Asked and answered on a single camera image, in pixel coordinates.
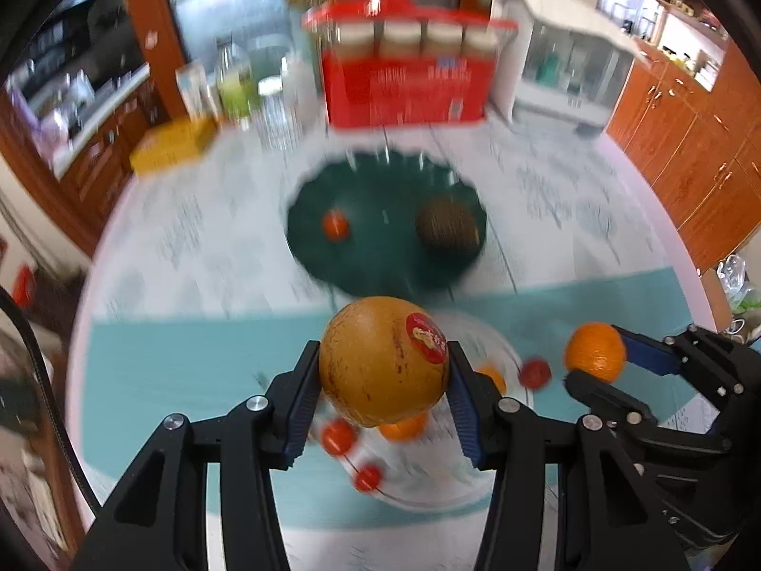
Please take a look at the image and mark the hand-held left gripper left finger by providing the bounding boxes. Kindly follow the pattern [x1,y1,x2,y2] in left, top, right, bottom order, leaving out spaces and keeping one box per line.
[70,340,325,571]

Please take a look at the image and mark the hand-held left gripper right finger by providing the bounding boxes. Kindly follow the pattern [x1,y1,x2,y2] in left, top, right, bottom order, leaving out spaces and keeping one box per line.
[446,340,691,571]

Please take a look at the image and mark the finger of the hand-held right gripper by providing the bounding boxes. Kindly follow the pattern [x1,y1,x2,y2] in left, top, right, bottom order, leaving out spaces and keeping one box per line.
[564,370,660,428]
[609,324,761,406]

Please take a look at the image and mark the large red tomato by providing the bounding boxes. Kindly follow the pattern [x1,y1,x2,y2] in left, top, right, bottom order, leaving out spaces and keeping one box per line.
[321,418,358,456]

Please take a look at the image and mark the orange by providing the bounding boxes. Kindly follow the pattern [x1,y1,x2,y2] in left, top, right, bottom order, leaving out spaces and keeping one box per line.
[564,322,627,384]
[377,409,430,442]
[476,364,508,396]

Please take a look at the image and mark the clear glass bowl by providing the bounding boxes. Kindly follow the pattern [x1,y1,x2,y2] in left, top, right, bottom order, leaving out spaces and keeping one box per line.
[309,309,524,512]

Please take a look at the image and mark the yellow melon with red sticker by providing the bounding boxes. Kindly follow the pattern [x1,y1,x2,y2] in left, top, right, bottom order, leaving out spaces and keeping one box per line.
[318,296,449,428]

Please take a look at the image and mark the dark green scalloped plate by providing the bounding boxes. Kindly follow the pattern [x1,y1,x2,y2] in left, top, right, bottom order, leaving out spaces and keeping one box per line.
[284,148,488,298]

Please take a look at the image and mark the clear plastic bag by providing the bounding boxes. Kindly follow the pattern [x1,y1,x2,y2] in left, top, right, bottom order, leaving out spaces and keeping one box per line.
[716,255,761,316]

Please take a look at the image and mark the brown kiwi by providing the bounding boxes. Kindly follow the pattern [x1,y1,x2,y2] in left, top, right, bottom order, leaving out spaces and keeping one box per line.
[414,197,481,249]

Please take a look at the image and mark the clear ribbed drinking glass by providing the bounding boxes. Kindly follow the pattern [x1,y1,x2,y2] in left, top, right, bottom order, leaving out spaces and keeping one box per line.
[255,92,304,149]

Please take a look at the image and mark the yellow cardboard box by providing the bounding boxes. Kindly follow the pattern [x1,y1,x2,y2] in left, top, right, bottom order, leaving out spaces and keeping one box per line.
[129,116,220,176]

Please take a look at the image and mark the white countertop cup cabinet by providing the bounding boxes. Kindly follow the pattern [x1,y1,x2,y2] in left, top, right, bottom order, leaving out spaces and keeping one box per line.
[488,0,652,135]

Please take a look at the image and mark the white squeeze wash bottle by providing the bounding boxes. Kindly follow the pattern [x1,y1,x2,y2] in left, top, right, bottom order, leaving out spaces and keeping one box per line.
[279,53,325,114]

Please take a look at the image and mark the wooden kitchen counter cabinet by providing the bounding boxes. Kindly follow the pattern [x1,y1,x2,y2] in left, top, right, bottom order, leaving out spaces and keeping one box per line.
[0,71,156,239]

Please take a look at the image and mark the red paper cup pack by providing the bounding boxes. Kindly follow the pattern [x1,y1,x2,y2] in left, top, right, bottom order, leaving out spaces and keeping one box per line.
[302,0,518,130]

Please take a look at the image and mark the clear bottle with green label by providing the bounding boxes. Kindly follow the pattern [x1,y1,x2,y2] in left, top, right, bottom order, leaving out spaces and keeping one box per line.
[215,41,263,120]

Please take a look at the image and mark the white carton pack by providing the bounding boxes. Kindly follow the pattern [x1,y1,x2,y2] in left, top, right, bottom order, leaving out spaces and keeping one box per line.
[176,62,218,123]

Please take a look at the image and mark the brown paper cup stack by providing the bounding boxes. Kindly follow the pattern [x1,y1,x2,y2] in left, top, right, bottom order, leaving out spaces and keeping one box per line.
[336,20,380,56]
[380,19,424,54]
[462,25,499,56]
[425,20,465,54]

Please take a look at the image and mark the wooden cabinet with gold handles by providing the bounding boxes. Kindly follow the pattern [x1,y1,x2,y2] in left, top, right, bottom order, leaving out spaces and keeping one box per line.
[606,48,761,271]

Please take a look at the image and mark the black cable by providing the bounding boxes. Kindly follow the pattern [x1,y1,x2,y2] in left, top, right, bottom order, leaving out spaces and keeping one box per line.
[0,288,102,512]

